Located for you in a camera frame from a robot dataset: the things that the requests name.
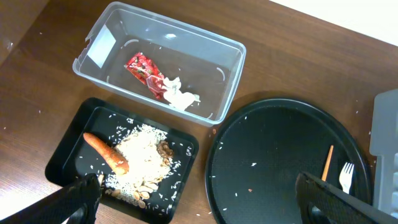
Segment clear plastic waste bin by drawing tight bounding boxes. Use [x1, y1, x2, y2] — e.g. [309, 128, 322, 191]
[72, 2, 246, 127]

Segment food leftovers pile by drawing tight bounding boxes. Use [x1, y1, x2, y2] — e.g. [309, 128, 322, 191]
[105, 124, 182, 208]

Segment grey dishwasher rack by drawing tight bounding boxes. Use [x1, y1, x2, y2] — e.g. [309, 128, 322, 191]
[369, 90, 397, 218]

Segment orange carrot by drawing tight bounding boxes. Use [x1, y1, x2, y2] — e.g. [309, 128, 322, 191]
[83, 133, 129, 175]

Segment red snack wrapper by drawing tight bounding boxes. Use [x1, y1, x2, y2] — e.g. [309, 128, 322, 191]
[124, 52, 165, 100]

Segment wooden chopstick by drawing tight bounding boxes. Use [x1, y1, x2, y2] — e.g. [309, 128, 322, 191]
[321, 145, 334, 182]

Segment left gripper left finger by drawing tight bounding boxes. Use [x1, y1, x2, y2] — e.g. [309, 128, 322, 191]
[1, 174, 102, 224]

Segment white plastic fork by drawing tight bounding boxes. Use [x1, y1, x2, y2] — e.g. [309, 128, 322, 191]
[339, 162, 354, 194]

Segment black rectangular tray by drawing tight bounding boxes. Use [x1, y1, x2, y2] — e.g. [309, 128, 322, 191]
[45, 98, 199, 223]

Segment round black tray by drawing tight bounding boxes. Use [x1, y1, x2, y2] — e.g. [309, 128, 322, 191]
[205, 98, 373, 223]

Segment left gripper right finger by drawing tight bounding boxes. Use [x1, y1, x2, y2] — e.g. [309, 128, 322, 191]
[295, 172, 397, 224]

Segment white tissue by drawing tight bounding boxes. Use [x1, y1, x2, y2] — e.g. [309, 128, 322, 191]
[162, 77, 201, 111]

